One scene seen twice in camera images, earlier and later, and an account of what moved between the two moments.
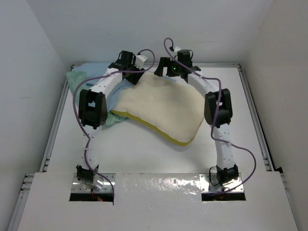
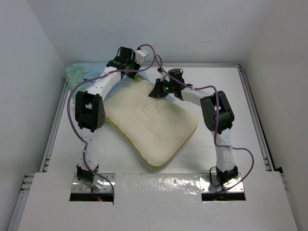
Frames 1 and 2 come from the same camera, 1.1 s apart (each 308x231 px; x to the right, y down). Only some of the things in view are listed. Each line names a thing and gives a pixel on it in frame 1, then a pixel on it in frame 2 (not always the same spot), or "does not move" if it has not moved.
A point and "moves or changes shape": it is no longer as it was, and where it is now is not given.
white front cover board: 157,202 does not move
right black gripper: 165,62 to 157,92
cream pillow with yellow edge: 173,109 moves or changes shape
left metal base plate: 77,187 does not move
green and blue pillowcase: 79,76 moves or changes shape
